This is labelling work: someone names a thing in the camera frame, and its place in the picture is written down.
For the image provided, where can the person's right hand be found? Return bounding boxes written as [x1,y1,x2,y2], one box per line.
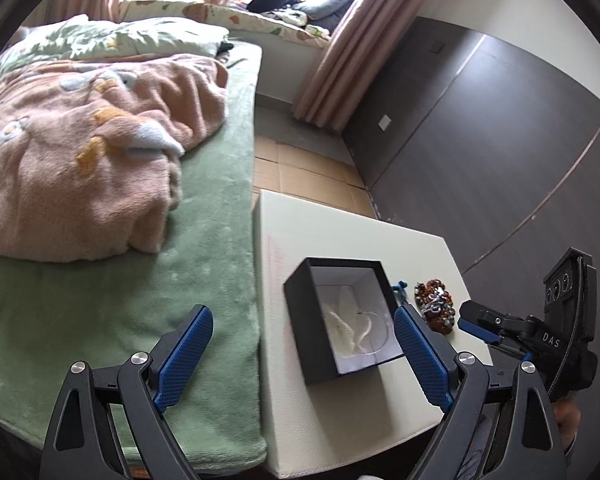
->
[552,399,581,454]

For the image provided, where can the white organza pouch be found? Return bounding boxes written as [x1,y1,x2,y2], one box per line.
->
[320,286,389,359]

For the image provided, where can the white bedside table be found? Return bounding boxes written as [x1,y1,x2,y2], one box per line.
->
[253,190,469,479]

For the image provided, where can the grey cushion on window seat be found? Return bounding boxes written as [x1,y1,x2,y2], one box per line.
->
[292,0,355,34]

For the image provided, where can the floral window seat cushion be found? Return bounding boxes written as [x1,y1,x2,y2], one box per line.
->
[119,0,330,49]

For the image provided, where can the white wall socket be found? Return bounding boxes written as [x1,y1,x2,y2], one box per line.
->
[378,115,391,131]

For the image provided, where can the cardboard sheet on floor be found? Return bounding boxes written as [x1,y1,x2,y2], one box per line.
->
[252,136,376,218]

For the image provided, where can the brown rudraksha bead bracelet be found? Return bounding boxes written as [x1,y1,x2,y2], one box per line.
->
[413,278,456,336]

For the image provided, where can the pink fleece blanket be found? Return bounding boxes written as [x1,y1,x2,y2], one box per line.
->
[0,54,228,262]

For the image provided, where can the green floral pillow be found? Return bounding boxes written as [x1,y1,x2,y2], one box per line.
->
[0,14,228,78]

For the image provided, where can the dark wall switch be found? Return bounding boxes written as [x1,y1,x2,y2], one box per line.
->
[430,42,445,54]

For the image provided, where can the pink curtain right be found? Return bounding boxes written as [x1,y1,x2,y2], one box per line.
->
[291,0,425,132]

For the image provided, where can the green bed sheet mattress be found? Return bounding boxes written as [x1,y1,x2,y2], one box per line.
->
[0,42,266,474]

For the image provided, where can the black jewelry box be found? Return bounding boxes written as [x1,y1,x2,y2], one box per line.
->
[284,257,403,385]

